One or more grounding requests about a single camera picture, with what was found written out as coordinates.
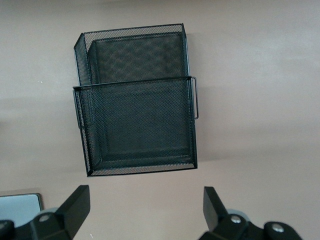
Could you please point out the black mesh two-tier tray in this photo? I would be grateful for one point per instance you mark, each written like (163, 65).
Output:
(140, 120)

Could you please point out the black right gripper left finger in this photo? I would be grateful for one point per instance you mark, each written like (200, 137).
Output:
(72, 212)

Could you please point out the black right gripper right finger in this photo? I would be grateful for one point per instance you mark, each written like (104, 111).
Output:
(217, 215)

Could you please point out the silver closed laptop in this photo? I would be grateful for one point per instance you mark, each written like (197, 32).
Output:
(17, 205)

